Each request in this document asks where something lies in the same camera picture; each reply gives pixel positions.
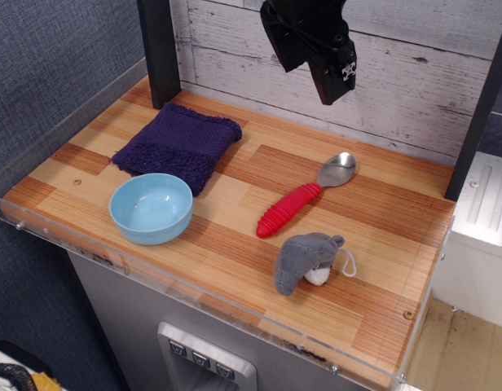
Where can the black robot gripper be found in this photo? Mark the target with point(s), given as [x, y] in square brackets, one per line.
[313, 31]

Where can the violet towel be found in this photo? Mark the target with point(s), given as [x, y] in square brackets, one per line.
[180, 142]

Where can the grey plush toy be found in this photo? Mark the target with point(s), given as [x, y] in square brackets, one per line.
[310, 257]

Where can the light blue bowl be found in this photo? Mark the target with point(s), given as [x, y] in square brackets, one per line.
[152, 209]

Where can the white ridged appliance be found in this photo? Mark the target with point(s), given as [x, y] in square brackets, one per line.
[468, 275]

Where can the silver dispenser button panel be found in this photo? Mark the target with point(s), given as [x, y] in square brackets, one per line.
[197, 364]

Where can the clear acrylic table guard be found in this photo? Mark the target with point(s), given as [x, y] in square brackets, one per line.
[216, 280]

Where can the red handled metal spoon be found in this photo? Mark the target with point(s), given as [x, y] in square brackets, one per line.
[336, 172]

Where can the left black vertical post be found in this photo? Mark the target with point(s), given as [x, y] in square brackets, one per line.
[160, 50]

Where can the black vertical post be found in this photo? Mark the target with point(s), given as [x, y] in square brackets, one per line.
[477, 126]
[160, 50]

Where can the right black vertical post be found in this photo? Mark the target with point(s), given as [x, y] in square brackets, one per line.
[477, 126]

